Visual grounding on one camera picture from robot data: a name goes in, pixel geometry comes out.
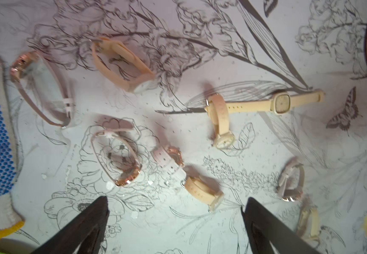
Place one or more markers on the peach strap silver buckle watch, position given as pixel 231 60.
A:
pixel 121 66

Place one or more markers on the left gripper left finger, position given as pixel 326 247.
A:
pixel 84 234

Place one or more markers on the pink strap round watch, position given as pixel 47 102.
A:
pixel 45 92

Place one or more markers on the rose gold pink watch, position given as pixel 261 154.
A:
pixel 118 159

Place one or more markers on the square silver face watch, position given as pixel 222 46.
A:
pixel 169 161

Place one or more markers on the white strap watch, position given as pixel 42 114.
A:
pixel 291 181

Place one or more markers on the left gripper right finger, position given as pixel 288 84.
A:
pixel 266 232

